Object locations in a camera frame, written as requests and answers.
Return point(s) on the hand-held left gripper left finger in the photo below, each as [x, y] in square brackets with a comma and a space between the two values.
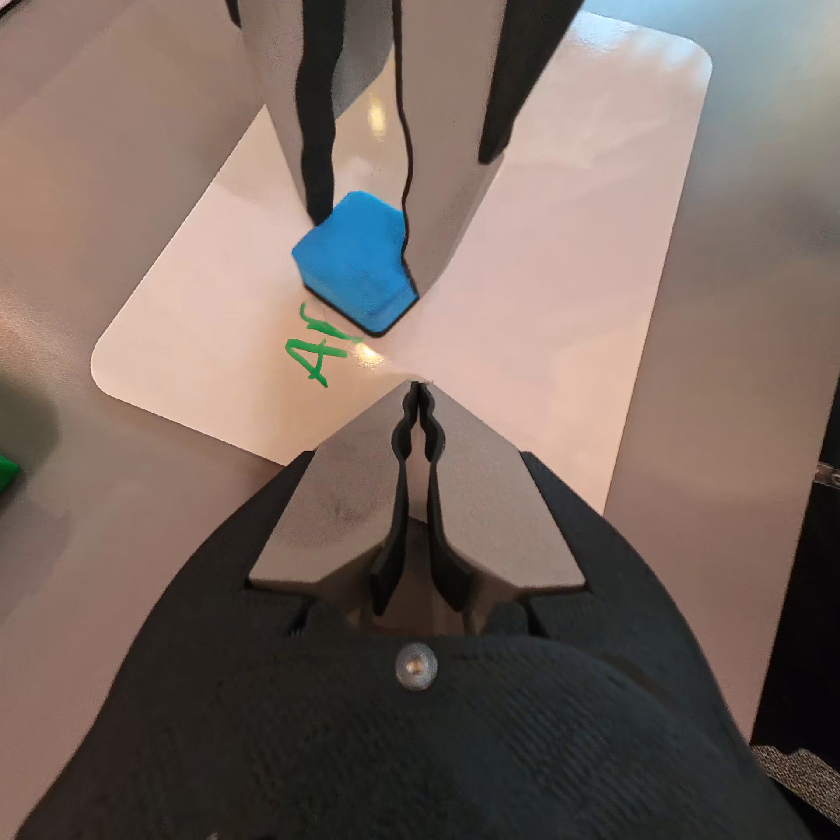
[334, 518]

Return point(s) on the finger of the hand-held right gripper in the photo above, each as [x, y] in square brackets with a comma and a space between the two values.
[446, 131]
[279, 65]

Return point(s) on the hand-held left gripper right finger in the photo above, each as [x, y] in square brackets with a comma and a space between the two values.
[505, 518]

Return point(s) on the blue whiteboard eraser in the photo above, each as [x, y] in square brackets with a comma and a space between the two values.
[354, 262]

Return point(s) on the white whiteboard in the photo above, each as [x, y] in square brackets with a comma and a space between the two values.
[558, 262]

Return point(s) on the green plastic bin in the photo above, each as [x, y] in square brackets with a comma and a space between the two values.
[6, 476]

